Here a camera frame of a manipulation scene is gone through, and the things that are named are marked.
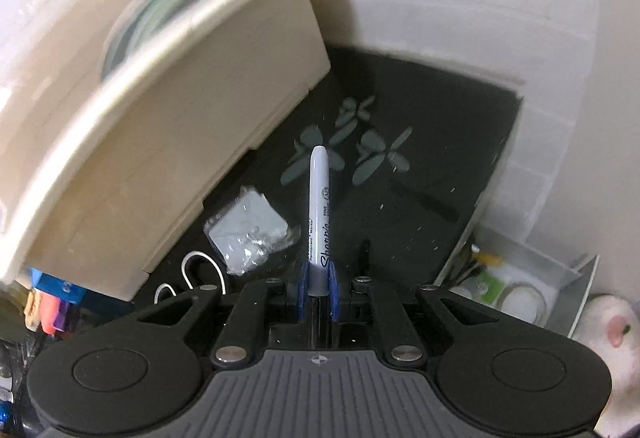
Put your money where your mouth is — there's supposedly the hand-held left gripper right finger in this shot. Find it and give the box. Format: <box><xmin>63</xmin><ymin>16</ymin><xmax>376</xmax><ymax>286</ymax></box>
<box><xmin>327</xmin><ymin>267</ymin><xmax>502</xmax><ymax>369</ymax></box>

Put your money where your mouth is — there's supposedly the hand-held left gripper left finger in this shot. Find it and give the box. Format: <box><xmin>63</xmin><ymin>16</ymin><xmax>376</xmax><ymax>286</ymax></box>
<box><xmin>134</xmin><ymin>263</ymin><xmax>310</xmax><ymax>369</ymax></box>

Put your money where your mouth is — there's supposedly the white permanent marker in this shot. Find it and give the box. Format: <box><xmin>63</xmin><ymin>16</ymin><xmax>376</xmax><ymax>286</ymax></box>
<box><xmin>306</xmin><ymin>145</ymin><xmax>334</xmax><ymax>350</ymax></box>

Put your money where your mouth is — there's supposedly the cream plastic drawer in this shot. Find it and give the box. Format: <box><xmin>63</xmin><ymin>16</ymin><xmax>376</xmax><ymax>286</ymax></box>
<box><xmin>0</xmin><ymin>0</ymin><xmax>332</xmax><ymax>303</ymax></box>

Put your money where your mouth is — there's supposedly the clear packet with grey pad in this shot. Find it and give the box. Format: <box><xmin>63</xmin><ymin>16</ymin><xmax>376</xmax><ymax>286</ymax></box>
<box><xmin>204</xmin><ymin>186</ymin><xmax>301</xmax><ymax>275</ymax></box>

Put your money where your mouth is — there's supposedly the green label packet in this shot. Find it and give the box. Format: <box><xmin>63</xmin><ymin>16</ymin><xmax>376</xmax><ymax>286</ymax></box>
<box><xmin>451</xmin><ymin>268</ymin><xmax>506</xmax><ymax>305</ymax></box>

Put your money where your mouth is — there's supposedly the yellow small tool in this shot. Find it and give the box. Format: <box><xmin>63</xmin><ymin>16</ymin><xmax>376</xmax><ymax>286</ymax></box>
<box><xmin>469</xmin><ymin>245</ymin><xmax>505</xmax><ymax>270</ymax></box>

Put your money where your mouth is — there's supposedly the black floral print mat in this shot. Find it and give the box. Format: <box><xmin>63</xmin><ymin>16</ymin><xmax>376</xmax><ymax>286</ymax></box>
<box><xmin>131</xmin><ymin>45</ymin><xmax>524</xmax><ymax>305</ymax></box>

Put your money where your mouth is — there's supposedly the white tape roll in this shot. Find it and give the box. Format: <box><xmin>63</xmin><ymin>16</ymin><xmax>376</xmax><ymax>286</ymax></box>
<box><xmin>499</xmin><ymin>284</ymin><xmax>544</xmax><ymax>320</ymax></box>

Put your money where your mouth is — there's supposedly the white open box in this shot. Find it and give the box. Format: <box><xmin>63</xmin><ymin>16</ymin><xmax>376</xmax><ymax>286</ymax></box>
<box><xmin>434</xmin><ymin>222</ymin><xmax>601</xmax><ymax>340</ymax></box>

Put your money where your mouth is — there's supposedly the bunch of colourful markers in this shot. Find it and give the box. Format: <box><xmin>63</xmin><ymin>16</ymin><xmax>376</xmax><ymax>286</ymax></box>
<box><xmin>22</xmin><ymin>267</ymin><xmax>87</xmax><ymax>340</ymax></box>

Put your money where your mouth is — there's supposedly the white pink plush toy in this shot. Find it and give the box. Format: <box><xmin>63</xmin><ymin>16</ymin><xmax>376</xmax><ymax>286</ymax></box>
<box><xmin>570</xmin><ymin>294</ymin><xmax>640</xmax><ymax>438</ymax></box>

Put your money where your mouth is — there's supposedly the grey-green spool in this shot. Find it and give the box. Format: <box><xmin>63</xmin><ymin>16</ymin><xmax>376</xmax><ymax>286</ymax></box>
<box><xmin>101</xmin><ymin>0</ymin><xmax>242</xmax><ymax>80</ymax></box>

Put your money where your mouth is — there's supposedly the translucent plastic storage unit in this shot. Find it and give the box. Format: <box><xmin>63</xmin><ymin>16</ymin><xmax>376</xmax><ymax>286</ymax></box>
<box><xmin>0</xmin><ymin>0</ymin><xmax>281</xmax><ymax>129</ymax></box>

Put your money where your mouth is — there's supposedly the white cable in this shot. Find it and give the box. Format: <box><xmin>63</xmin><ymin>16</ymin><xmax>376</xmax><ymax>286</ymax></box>
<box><xmin>154</xmin><ymin>251</ymin><xmax>227</xmax><ymax>305</ymax></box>

